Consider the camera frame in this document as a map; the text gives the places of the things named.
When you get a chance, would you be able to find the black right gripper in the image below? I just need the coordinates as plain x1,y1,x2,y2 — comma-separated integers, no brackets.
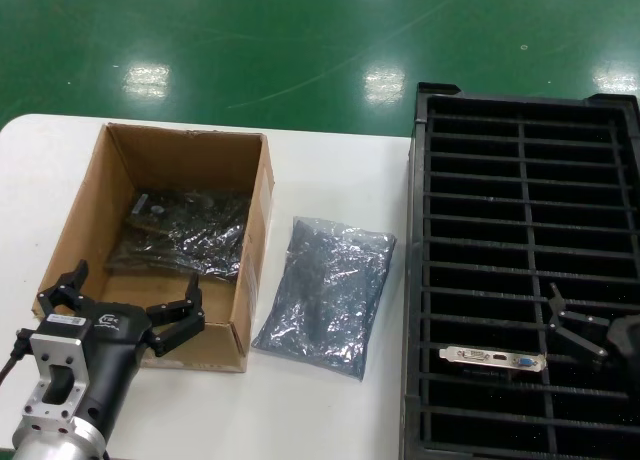
547,281,640,372

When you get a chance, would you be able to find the crinkled silver antistatic bag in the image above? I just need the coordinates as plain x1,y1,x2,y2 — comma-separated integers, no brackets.
251,214,399,381

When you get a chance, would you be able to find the brown cardboard box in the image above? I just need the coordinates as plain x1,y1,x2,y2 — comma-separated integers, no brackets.
31,122,277,375

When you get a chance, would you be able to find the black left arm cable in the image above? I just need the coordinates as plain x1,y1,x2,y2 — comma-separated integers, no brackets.
0,326,32,381

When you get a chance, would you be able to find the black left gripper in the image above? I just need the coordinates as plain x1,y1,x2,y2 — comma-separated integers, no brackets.
37,259,208,434

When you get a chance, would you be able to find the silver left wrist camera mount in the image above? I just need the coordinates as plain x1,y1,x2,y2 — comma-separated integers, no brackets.
19,331,89,434

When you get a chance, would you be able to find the translucent grey antistatic bag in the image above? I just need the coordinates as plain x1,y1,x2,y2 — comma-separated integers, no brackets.
103,189,251,281

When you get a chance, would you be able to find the black slotted plastic container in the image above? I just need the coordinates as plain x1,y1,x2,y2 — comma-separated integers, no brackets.
399,81,640,460

